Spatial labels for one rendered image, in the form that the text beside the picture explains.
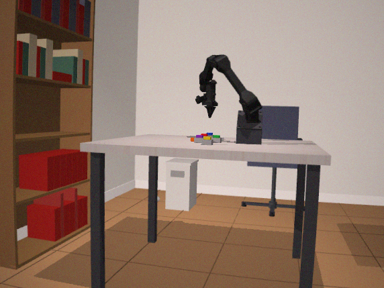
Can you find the green button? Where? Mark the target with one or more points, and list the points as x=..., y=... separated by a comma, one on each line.
x=216, y=139

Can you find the yellow button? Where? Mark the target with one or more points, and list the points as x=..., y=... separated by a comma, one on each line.
x=206, y=141

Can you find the purple button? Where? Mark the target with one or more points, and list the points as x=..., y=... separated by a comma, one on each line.
x=198, y=138

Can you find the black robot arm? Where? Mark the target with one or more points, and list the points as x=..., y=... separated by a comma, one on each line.
x=248, y=100

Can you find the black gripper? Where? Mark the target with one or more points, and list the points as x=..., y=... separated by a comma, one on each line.
x=210, y=102

